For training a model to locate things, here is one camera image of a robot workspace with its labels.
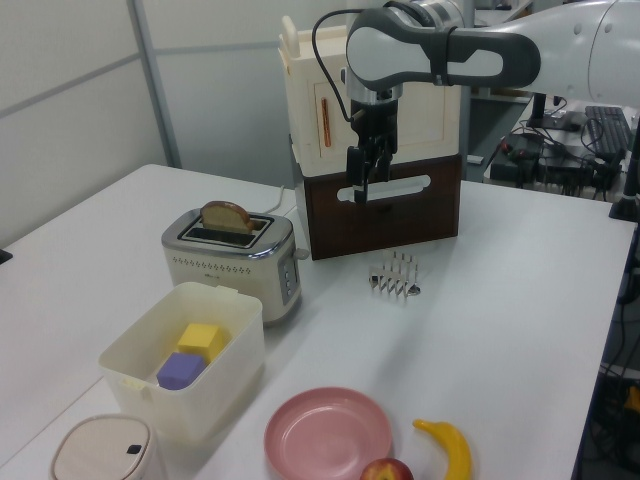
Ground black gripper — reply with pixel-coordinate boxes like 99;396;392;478
345;96;402;205

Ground brown-crust bread slice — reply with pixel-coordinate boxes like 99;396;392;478
199;200;254;236

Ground pink plate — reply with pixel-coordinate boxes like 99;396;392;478
263;387;394;480

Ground brown wooden drawer box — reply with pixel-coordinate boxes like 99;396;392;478
302;149;462;262

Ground cream toy cabinet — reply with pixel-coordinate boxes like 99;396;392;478
277;15;469;180

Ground metal toast rack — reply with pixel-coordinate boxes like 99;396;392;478
367;250;424;300

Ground black electronics box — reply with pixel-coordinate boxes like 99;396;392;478
488;133;547;187

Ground cream and chrome toaster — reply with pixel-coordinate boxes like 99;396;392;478
160;207;309;329

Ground black monitor stand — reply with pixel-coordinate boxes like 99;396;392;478
524;92;587;132

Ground black keyboard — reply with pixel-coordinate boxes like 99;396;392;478
583;104;634;154

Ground yellow cube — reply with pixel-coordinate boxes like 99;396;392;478
176;322;224;365

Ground purple cube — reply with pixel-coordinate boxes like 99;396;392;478
155;351;207;392

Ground cream plastic container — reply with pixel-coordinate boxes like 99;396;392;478
98;281;266;443

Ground yellow banana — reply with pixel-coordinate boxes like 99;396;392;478
411;418;473;480

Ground red apple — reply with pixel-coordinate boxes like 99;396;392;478
359;457;416;480

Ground cream lidded bin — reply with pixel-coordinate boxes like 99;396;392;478
48;414;169;480

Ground white toaster cord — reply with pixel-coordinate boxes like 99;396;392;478
257;184;287;217

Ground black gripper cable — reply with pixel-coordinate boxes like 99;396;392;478
312;6;367;124

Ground black camera pole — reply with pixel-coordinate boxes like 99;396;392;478
607;142;640;224

